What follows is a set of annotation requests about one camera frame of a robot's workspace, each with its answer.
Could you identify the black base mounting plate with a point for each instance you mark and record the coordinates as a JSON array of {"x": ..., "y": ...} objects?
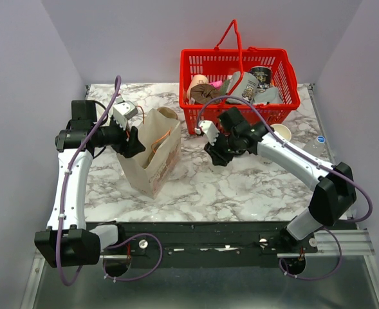
[{"x": 210, "y": 244}]

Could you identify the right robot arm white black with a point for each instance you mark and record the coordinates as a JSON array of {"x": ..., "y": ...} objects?
[{"x": 331, "y": 185}]

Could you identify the pink item in basket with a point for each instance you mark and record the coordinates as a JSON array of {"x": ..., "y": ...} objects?
[{"x": 216, "y": 84}]

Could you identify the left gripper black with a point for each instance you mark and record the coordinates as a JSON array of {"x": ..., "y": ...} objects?
[{"x": 135, "y": 146}]

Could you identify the stack of white paper cups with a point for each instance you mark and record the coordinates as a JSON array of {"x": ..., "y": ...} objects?
[{"x": 284, "y": 132}]

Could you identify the grey pouch in basket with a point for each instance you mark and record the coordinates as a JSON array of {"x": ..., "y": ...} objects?
[{"x": 269, "y": 96}]

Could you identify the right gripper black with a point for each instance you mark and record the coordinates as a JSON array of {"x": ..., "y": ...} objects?
[{"x": 218, "y": 158}]

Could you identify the brown fabric scrunchie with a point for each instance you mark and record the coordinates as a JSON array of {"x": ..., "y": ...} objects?
[{"x": 203, "y": 93}]

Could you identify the clear plastic water bottle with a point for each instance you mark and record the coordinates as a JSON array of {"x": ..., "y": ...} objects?
[{"x": 316, "y": 146}]

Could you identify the grey printed cup in basket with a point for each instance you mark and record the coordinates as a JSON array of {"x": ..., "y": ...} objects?
[{"x": 244, "y": 88}]

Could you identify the aluminium rail frame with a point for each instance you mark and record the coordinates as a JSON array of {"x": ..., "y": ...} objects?
[{"x": 342, "y": 274}]

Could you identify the red plastic shopping basket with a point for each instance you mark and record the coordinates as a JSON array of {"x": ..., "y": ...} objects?
[{"x": 220, "y": 64}]

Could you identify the brown cardboard cup carrier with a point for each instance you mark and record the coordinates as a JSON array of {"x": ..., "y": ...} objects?
[{"x": 167, "y": 112}]

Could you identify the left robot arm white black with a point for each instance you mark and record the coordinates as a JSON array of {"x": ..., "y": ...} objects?
[{"x": 66, "y": 241}]

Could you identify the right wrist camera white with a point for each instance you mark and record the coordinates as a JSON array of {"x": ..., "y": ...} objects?
[{"x": 209, "y": 129}]

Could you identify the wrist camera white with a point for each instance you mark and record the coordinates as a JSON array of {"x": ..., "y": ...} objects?
[
  {"x": 123, "y": 111},
  {"x": 209, "y": 129}
]

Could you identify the white paper takeout bag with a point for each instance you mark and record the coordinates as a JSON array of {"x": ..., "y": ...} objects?
[{"x": 148, "y": 171}]

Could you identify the black printed cup in basket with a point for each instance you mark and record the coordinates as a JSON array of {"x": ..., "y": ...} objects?
[{"x": 263, "y": 75}]

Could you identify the beige cup in basket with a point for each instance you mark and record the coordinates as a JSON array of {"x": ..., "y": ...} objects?
[{"x": 197, "y": 82}]

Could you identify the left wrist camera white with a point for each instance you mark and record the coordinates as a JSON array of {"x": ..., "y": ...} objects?
[{"x": 123, "y": 111}]

